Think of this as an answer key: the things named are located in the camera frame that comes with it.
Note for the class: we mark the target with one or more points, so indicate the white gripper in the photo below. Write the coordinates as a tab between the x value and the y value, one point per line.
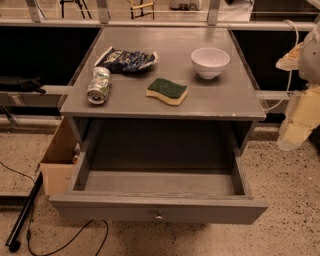
311	61

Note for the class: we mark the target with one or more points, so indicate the green and yellow sponge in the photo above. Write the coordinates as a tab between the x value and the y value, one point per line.
167	91

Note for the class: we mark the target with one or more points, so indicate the open grey top drawer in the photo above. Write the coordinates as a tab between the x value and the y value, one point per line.
190	170

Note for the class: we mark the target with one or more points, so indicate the white ceramic bowl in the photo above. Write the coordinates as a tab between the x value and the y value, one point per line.
208	62

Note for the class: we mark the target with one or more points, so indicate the grey wooden cabinet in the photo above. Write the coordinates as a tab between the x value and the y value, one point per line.
230	96

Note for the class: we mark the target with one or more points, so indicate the yellow chair in background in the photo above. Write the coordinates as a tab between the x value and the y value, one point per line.
141	8

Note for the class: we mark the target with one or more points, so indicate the crumpled blue chip bag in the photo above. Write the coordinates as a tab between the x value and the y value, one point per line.
122	61

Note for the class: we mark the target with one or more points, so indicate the crushed silver soda can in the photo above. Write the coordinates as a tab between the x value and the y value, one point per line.
99	86

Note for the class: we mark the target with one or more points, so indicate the cardboard box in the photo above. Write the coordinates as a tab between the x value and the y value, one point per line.
58	162

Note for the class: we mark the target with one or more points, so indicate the black object on ledge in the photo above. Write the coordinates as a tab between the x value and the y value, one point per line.
20	84

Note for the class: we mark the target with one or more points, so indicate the black bar on floor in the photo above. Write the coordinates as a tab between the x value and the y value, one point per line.
12	242

